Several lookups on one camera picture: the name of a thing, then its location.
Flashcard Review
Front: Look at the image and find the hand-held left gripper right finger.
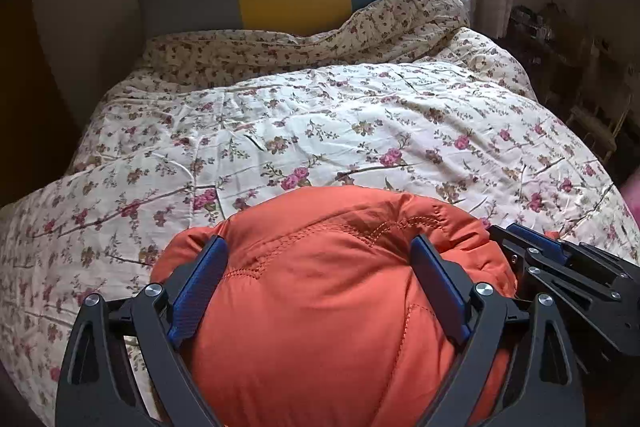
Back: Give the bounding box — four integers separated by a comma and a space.
409, 234, 586, 427

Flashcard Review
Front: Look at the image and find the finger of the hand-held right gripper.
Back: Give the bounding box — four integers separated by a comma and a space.
486, 225, 622, 304
506, 222, 577, 266

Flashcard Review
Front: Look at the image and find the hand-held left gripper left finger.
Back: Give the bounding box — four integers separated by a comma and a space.
55, 234, 230, 427

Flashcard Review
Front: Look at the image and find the orange padded jacket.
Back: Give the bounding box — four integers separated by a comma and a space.
150, 186, 518, 427

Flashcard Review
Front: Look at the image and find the dark cluttered furniture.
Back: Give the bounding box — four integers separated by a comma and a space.
500, 0, 640, 168

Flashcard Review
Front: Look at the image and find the floral quilt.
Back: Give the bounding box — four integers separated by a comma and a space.
0, 0, 640, 427

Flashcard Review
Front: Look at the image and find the wooden wardrobe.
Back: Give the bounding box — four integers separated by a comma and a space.
0, 0, 81, 208

